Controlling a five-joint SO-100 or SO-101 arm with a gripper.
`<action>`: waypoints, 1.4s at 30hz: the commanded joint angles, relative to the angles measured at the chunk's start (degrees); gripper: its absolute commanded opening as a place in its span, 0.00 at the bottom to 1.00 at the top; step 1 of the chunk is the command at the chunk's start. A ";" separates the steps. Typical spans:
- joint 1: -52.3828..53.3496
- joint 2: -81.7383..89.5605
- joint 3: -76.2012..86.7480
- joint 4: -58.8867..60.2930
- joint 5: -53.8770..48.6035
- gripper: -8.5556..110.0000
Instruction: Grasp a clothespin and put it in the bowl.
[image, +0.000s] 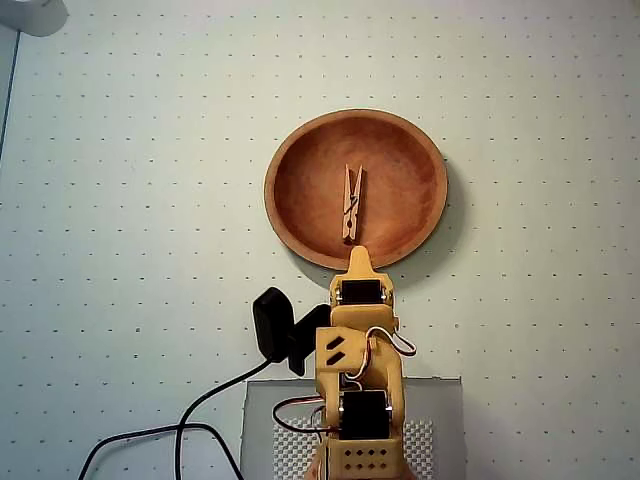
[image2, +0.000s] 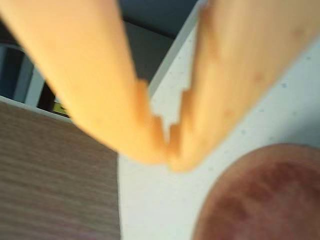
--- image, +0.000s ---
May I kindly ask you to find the brown wooden bowl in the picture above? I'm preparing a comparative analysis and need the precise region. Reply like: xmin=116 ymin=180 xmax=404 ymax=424
xmin=263 ymin=105 xmax=450 ymax=271

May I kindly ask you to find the black camera cable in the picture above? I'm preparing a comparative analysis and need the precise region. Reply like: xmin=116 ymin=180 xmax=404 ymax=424
xmin=79 ymin=355 xmax=279 ymax=480

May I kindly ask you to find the wooden clothespin with metal spring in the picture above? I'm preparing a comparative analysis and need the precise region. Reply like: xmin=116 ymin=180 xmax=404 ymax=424
xmin=340 ymin=160 xmax=368 ymax=246

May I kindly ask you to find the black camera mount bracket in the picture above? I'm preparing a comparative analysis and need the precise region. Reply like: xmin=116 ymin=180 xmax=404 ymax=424
xmin=287 ymin=302 xmax=331 ymax=377

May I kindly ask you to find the red white servo wire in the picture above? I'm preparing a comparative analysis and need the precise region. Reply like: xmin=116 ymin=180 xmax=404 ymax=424
xmin=271 ymin=397 xmax=346 ymax=436
xmin=367 ymin=327 xmax=418 ymax=359

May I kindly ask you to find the white textured pad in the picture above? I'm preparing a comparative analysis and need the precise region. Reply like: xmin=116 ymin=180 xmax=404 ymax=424
xmin=272 ymin=418 xmax=434 ymax=480

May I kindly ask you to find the white rounded plastic object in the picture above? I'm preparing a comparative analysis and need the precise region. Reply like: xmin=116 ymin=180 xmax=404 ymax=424
xmin=0 ymin=0 xmax=70 ymax=38

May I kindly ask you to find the grey metal base plate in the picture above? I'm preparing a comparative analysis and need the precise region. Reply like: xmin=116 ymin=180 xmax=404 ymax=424
xmin=240 ymin=377 xmax=464 ymax=480

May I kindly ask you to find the orange gripper with servo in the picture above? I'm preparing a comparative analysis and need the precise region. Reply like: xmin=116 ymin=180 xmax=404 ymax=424
xmin=328 ymin=245 xmax=401 ymax=335

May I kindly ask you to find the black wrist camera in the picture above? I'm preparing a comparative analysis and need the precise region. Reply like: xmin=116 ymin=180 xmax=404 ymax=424
xmin=252 ymin=287 xmax=296 ymax=360

